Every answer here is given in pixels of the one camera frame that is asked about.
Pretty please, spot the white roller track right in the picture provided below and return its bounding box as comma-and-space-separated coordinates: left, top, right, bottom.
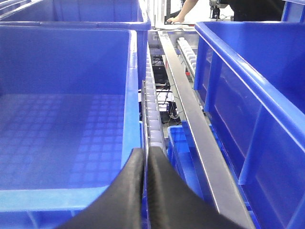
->
176, 37, 197, 79

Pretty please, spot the large blue bin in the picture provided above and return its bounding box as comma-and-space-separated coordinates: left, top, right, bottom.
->
0, 25, 141, 229
194, 21, 305, 229

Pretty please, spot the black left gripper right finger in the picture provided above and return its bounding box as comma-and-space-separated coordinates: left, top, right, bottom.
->
147, 146, 240, 229

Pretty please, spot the white roller track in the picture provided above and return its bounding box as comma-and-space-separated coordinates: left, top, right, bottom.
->
142, 45, 167, 156
176, 37, 197, 79

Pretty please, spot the large blue bin right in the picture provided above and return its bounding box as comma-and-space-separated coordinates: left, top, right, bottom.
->
194, 21, 305, 229

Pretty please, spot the blue bin behind left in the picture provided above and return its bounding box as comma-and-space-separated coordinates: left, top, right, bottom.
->
0, 0, 151, 87

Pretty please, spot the person in black clothes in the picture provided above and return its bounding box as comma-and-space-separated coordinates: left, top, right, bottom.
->
167, 0, 285, 23

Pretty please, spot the blue bin below shelf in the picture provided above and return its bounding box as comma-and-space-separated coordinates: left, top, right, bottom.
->
167, 121, 212, 203

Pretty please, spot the steel shelf divider rail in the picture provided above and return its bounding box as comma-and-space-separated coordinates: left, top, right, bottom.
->
158, 31, 255, 229

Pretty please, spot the white roller track left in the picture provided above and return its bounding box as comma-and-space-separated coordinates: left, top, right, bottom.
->
142, 45, 167, 156

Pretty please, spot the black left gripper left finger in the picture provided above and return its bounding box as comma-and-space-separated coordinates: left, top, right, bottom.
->
57, 148, 145, 229

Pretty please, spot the large blue bin left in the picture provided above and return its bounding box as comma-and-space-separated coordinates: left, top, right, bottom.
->
0, 25, 141, 229

